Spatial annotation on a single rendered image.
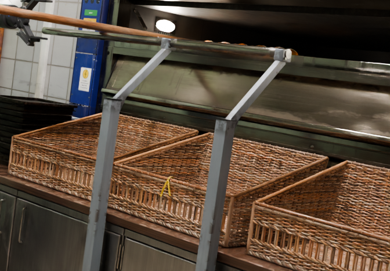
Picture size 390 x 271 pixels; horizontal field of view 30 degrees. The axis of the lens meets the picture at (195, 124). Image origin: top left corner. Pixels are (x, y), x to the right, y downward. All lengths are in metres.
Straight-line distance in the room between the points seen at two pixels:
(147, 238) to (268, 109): 0.68
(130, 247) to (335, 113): 0.81
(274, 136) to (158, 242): 0.64
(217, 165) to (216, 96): 0.83
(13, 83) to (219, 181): 2.03
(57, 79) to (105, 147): 1.26
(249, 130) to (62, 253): 0.80
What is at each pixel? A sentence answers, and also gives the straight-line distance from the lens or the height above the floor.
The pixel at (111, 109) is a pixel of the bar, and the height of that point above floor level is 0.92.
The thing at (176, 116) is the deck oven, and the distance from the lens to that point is 2.95.
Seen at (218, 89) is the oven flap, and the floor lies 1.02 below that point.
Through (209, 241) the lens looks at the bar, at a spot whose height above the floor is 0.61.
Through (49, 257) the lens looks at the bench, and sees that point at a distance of 2.67.
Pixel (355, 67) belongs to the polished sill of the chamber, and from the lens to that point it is 2.47.
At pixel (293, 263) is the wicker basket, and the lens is 2.00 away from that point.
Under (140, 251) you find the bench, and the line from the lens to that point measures 2.31.
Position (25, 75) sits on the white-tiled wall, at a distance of 3.77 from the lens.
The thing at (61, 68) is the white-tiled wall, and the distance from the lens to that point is 3.53.
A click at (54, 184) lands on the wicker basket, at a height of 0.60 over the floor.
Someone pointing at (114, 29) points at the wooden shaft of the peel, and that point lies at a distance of 2.79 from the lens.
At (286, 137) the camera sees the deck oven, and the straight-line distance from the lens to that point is 2.60.
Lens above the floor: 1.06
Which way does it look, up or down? 4 degrees down
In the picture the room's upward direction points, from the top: 8 degrees clockwise
